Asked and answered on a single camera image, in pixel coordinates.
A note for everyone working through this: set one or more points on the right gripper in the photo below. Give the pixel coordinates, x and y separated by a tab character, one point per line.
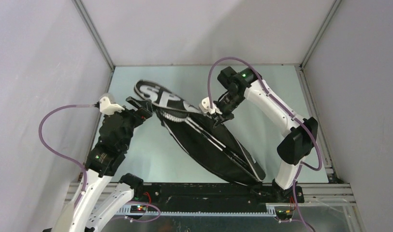
217	121

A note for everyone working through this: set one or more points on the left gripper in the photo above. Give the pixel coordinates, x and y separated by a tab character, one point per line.
141	114

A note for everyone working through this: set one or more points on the black racket bag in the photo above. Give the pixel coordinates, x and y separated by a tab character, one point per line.
163	98

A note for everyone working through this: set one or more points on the white racket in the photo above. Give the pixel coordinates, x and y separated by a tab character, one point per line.
213	147

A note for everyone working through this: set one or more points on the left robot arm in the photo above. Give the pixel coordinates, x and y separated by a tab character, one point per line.
82	213

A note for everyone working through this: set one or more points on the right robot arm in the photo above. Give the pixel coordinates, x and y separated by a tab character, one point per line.
299	133

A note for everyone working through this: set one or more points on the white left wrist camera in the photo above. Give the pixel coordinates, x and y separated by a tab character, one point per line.
108	105

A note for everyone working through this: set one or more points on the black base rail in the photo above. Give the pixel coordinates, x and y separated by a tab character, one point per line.
216	198

